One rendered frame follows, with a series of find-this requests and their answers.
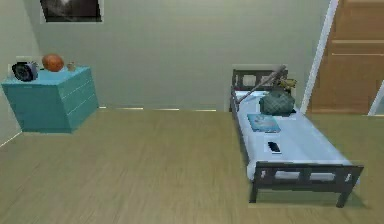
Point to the blue book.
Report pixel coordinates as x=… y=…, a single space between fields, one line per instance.
x=263 y=123

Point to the grey baseball bat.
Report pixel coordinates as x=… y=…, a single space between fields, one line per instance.
x=263 y=84

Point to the green checked pillow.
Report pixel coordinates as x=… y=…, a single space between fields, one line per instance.
x=277 y=102

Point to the black phone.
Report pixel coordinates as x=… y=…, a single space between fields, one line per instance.
x=273 y=146

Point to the yellow green toy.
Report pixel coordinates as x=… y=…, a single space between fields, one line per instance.
x=287 y=83

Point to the dark framed bed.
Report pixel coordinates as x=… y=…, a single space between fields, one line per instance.
x=293 y=140

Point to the small tan cup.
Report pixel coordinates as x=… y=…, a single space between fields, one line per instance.
x=71 y=66

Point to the teal chest of drawers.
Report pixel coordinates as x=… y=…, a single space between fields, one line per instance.
x=50 y=100

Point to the orange basketball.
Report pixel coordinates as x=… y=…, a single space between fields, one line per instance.
x=53 y=62

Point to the brown wooden room door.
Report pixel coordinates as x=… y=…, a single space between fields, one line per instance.
x=350 y=60

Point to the black round alarm clock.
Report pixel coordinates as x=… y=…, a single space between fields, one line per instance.
x=24 y=71

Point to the dark framed wall picture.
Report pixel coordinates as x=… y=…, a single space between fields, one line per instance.
x=71 y=10

